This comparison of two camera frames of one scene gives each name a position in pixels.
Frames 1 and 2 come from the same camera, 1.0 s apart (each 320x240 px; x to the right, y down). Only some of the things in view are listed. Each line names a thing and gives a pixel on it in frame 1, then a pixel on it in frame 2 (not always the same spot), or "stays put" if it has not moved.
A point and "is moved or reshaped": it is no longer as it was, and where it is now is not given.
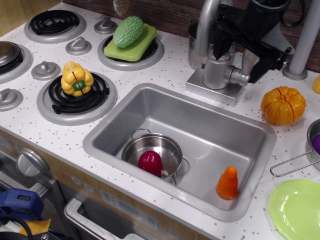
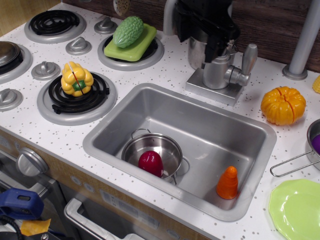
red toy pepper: x=151 y=162 stays put
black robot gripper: x=259 y=25 to x=208 y=20
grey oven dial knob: x=30 y=163 stays put
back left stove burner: x=55 y=26 stays put
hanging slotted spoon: x=121 y=6 stays put
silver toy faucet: x=218 y=80 is moved or reshaped
